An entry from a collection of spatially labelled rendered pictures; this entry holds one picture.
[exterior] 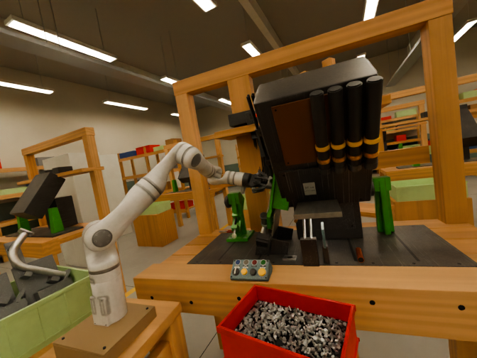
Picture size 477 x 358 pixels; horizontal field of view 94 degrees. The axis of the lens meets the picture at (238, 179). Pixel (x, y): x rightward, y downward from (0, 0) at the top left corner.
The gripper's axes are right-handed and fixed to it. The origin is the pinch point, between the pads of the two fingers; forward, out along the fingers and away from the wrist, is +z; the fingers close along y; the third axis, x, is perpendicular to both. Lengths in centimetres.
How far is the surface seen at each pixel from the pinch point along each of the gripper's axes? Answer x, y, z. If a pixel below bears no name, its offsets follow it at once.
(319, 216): -19.8, -23.4, 23.6
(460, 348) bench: 70, -37, 103
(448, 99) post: -14, 51, 74
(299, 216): -18.9, -24.4, 17.1
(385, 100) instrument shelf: -21, 40, 46
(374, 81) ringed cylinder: -56, -2, 31
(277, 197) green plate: -6.2, -10.7, 5.8
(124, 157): 359, 255, -552
